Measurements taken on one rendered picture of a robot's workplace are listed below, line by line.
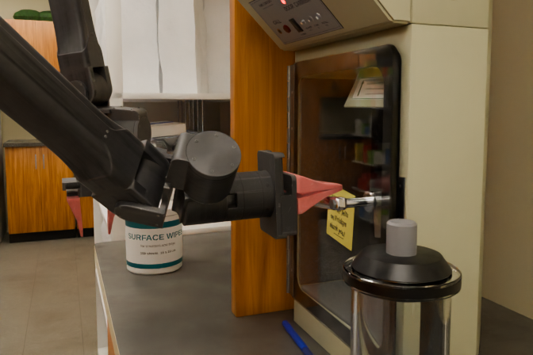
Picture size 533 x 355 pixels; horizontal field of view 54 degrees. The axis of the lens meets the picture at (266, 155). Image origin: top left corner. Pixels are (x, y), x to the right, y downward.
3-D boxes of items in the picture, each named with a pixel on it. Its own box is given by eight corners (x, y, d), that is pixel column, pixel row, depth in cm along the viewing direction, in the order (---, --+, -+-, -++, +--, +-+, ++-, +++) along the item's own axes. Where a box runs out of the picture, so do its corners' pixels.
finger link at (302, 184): (352, 170, 64) (280, 177, 61) (354, 228, 65) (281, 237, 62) (328, 166, 70) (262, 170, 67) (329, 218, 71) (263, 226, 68)
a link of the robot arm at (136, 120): (90, 78, 94) (64, 81, 86) (151, 76, 92) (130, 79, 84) (97, 143, 96) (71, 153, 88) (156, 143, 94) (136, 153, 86)
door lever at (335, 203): (339, 208, 73) (339, 189, 73) (376, 212, 64) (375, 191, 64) (304, 211, 71) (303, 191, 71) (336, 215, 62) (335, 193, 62)
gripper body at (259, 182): (289, 152, 61) (227, 156, 59) (292, 238, 62) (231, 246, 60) (270, 149, 67) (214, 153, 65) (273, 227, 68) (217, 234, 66)
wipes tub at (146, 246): (176, 256, 133) (175, 197, 132) (188, 271, 121) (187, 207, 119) (123, 261, 128) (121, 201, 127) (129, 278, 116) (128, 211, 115)
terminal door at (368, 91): (293, 295, 92) (294, 62, 88) (392, 379, 63) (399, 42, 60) (289, 295, 92) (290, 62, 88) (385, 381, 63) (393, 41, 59)
